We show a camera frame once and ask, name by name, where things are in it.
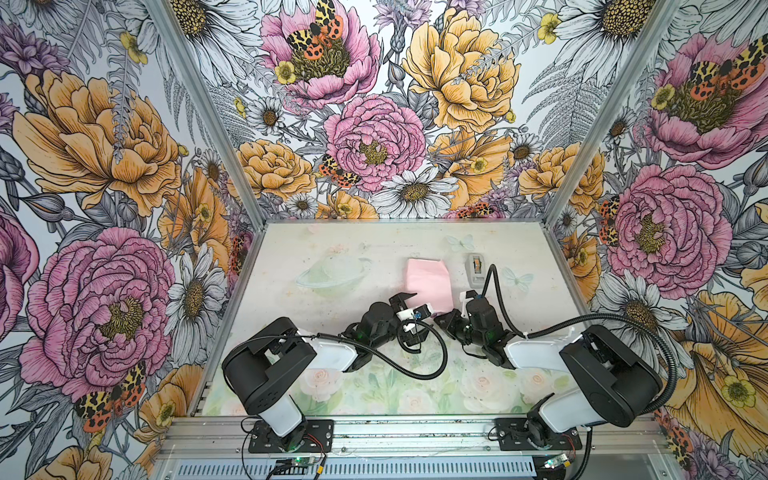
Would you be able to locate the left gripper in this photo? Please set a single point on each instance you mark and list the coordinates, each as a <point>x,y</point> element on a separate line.
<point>411,338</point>

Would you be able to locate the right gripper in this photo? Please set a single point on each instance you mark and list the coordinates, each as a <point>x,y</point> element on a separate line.
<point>449,320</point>

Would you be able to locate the purple wrapping paper sheet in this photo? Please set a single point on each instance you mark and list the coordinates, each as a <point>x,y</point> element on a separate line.
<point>430,282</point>

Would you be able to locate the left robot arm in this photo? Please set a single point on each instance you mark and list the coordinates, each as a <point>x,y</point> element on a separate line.
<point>261,370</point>

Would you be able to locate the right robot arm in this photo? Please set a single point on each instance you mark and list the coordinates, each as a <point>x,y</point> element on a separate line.
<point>614,385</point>

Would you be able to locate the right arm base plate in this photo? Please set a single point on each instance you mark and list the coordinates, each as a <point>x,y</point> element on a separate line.
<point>523,434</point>

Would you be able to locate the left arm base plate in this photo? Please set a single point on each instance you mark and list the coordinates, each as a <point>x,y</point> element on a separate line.
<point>310,436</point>

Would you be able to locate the aluminium front rail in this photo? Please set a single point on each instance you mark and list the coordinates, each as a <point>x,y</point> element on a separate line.
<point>412,447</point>

